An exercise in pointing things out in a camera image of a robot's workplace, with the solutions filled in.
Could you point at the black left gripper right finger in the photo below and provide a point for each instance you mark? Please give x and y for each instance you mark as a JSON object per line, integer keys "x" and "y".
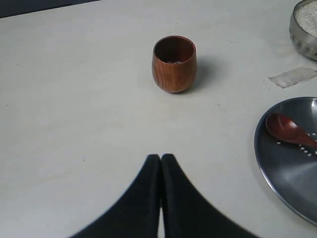
{"x": 186, "y": 213}

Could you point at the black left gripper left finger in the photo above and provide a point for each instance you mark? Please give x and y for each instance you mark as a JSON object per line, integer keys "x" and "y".
{"x": 136, "y": 213}

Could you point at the dark red wooden spoon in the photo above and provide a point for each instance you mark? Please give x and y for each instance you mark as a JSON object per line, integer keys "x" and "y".
{"x": 284, "y": 129}

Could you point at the steel bowl of rice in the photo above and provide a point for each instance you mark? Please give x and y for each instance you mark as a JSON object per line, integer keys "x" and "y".
{"x": 303, "y": 28}

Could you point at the round steel plate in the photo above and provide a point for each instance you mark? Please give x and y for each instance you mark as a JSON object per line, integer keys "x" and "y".
{"x": 291, "y": 169}

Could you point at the brown wooden cup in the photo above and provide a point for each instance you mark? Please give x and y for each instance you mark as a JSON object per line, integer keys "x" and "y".
{"x": 174, "y": 64}

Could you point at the clear tape strip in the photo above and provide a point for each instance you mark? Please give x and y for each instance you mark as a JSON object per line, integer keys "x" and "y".
{"x": 293, "y": 77}

